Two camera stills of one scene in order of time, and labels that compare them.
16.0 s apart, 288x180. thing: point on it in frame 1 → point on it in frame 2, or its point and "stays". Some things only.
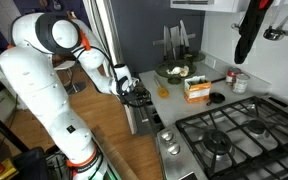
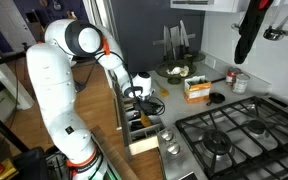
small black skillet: x=215 y=97 stays
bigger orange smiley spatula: x=162 y=90 → x=145 y=121
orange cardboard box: x=197 y=89 stays
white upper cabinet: x=231 y=6 stays
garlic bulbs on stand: x=179 y=71 stays
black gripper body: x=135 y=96 → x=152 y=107
